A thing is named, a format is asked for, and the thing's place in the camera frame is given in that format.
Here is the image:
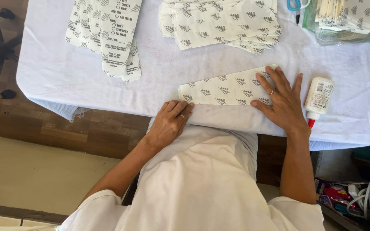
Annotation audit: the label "person's left hand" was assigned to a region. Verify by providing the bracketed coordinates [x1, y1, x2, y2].
[143, 100, 195, 151]

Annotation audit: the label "person's right hand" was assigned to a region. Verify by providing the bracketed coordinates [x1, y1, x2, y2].
[250, 65, 311, 135]

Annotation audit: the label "leaf-printed white paper sheet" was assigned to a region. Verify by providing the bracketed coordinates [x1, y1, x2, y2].
[178, 64, 279, 106]

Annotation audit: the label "person's white shirt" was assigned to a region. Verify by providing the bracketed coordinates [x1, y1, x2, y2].
[56, 117, 326, 231]

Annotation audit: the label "pile of leaf-printed flat papers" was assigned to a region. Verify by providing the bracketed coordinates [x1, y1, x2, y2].
[158, 0, 282, 55]

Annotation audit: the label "stack of text-printed paper bags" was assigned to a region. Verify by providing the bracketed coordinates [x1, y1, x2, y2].
[65, 0, 143, 83]

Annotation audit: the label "white tablecloth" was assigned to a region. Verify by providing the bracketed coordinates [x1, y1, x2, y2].
[16, 0, 370, 151]

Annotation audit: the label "white glue bottle red cap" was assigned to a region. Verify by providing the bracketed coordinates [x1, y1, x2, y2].
[304, 77, 335, 129]

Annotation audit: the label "clear plastic bag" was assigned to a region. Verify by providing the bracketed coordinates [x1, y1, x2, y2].
[302, 0, 370, 46]

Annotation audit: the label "crate of colourful clutter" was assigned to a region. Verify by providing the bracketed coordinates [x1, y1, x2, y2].
[313, 175, 370, 227]

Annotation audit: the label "bundle of folded printed papers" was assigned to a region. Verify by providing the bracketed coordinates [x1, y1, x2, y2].
[314, 0, 370, 34]

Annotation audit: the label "blue-handled scissors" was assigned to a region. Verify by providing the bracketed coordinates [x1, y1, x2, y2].
[286, 0, 311, 12]

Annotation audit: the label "white cables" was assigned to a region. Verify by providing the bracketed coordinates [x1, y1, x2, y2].
[346, 175, 370, 219]

